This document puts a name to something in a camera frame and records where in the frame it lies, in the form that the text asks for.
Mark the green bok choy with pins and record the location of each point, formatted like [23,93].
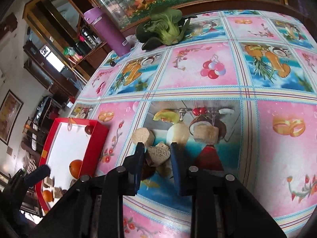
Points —
[166,26]

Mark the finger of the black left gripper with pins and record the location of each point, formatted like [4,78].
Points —
[37,176]

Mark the cake piece in tray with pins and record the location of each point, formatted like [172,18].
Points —
[48,182]

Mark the red white tray box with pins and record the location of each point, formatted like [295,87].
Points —
[68,141]

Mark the orange tangerine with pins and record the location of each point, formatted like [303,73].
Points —
[47,195]
[75,167]

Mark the black kettle flask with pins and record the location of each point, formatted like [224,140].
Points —
[90,36]

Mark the purple thermos bottle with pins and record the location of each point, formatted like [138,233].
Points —
[107,30]

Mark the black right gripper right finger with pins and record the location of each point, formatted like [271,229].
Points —
[180,162]

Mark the bitten beige cake piece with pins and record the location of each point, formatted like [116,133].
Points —
[206,134]

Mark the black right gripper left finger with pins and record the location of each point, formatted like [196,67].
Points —
[133,173]

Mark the framed wall painting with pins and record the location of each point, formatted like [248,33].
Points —
[10,108]

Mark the rough beige cake chunk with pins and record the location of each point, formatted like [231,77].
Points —
[157,155]

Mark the colourful fruit print tablecloth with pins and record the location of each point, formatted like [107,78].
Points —
[252,74]

